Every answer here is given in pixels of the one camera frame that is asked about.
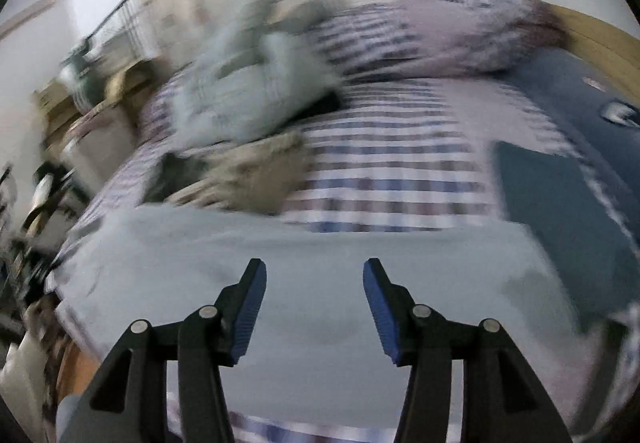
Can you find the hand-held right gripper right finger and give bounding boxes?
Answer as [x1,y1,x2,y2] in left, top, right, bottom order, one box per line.
[363,257,574,443]

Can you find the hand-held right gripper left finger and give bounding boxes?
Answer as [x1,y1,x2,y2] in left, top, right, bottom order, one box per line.
[59,258,268,443]

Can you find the light blue pants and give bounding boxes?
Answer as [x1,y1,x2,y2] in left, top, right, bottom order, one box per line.
[47,206,583,426]

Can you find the pale blue garment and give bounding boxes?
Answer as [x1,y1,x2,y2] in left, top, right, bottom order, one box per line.
[171,0,343,151]

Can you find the black clothes rack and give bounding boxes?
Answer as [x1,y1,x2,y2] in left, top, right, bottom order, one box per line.
[62,0,151,71]

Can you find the beige garment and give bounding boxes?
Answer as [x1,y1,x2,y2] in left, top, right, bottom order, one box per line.
[162,129,315,218]

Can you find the dark green garment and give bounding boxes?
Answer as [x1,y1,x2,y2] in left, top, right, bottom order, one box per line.
[142,152,213,205]

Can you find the checkered bed sheet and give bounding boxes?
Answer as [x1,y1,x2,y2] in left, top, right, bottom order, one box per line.
[50,68,640,443]

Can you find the teal folded cloth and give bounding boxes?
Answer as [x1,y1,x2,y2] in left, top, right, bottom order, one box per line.
[491,140,640,336]

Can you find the wooden cabinet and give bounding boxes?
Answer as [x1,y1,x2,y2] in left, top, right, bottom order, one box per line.
[32,58,163,139]

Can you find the checkered dotted duvet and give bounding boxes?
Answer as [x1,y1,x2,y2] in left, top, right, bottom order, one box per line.
[307,0,568,81]

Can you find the blue plush pillow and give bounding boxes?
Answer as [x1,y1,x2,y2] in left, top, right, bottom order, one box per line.
[502,46,640,209]

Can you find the wooden headboard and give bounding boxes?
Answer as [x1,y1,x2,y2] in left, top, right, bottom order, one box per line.
[547,6,640,116]

